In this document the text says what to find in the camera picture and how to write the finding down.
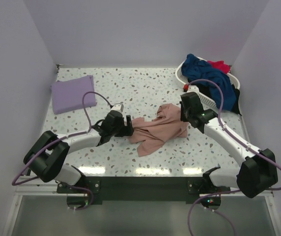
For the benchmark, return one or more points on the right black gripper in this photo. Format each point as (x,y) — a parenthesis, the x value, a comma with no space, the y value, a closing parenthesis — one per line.
(182,118)

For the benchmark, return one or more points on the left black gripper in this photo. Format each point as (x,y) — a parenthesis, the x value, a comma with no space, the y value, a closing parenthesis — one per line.
(126,130)

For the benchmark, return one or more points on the pink t shirt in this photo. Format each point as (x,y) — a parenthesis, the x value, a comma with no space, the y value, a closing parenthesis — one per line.
(152,135)

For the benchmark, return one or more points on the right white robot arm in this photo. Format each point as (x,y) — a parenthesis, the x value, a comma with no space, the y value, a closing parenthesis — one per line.
(257,171)

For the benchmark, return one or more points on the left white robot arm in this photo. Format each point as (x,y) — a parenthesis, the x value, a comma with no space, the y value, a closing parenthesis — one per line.
(47,156)

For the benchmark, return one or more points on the white laundry basket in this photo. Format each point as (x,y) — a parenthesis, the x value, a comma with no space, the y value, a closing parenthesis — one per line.
(204,99)

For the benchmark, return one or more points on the blue t shirt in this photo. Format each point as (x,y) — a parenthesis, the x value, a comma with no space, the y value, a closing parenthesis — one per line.
(195,69)

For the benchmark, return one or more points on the red t shirt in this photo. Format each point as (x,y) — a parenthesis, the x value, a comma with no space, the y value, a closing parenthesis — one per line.
(220,65)

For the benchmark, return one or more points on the folded purple t shirt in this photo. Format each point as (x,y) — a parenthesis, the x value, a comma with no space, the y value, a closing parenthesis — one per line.
(67,95)

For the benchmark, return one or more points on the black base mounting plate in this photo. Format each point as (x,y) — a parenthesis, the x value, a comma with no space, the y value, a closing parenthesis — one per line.
(139,189)

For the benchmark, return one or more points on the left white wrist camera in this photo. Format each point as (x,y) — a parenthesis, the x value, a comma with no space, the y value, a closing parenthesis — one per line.
(119,107)

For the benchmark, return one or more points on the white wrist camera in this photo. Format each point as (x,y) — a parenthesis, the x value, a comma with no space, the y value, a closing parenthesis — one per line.
(119,107)
(191,90)

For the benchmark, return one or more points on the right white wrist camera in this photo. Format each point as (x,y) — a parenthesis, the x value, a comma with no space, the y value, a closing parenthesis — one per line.
(191,90)

